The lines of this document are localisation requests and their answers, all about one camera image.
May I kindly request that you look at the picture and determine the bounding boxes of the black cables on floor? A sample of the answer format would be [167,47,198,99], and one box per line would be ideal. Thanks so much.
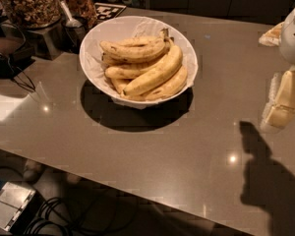
[23,187,139,236]

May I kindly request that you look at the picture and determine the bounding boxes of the white bowl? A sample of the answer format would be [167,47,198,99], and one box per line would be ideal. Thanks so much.
[79,16,199,109]

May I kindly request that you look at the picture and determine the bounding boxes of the glass jar of granola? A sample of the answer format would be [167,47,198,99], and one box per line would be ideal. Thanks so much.
[66,0,97,30]

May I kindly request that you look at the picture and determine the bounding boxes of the black white marker tag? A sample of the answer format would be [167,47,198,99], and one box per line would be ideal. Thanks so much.
[95,3,126,21]

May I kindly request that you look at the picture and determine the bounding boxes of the metal jar stand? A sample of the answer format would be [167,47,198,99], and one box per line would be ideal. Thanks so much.
[25,23,63,60]

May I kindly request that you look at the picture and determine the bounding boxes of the black device with cable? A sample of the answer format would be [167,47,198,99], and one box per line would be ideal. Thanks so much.
[0,22,35,92]

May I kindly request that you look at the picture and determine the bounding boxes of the middle left yellow banana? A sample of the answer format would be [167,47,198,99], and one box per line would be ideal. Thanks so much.
[104,63,154,79]

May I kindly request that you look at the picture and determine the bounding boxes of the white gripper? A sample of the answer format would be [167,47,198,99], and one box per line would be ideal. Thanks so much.
[259,8,295,130]

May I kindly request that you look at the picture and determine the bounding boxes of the top yellow banana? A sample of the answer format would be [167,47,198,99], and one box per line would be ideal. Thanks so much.
[99,37,166,63]

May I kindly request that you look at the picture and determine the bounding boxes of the small lower left banana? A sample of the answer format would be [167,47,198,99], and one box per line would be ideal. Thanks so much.
[111,79,130,94]

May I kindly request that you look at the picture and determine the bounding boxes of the grey metal box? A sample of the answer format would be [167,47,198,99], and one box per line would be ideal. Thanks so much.
[0,182,36,233]

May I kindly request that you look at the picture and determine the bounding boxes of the metal scoop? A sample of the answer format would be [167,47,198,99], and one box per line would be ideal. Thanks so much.
[58,0,82,29]

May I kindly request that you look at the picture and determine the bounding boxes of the large front yellow banana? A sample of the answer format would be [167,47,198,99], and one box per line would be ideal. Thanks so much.
[123,45,183,96]

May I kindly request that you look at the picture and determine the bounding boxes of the glass jar of nuts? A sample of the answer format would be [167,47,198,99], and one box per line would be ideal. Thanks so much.
[1,0,61,30]

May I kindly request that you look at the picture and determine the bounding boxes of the lower right yellow banana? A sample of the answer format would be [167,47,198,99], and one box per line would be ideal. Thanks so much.
[123,66,188,101]

